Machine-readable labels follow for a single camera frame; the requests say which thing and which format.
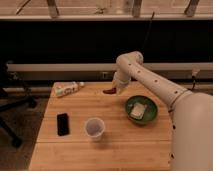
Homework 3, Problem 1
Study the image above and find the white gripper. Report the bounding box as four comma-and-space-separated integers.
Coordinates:
112, 72, 129, 94

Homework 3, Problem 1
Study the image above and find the red pepper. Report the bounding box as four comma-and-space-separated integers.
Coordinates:
103, 88, 116, 94

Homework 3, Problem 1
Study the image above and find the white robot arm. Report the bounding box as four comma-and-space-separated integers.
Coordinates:
113, 51, 213, 171

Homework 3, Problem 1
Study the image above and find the white sponge in bowl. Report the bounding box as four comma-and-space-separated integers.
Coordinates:
130, 103, 146, 119

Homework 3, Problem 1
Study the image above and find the green ceramic bowl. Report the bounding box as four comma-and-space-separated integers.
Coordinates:
125, 95, 158, 125

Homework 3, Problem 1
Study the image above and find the clear plastic cup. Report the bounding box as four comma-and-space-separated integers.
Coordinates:
84, 118, 105, 141

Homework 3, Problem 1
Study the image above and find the black smartphone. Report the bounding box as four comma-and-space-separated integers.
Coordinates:
57, 113, 69, 136

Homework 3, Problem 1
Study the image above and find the black office chair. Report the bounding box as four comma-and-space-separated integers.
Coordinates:
0, 61, 37, 148

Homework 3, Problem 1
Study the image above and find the black cable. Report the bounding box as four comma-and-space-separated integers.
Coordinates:
141, 11, 156, 53

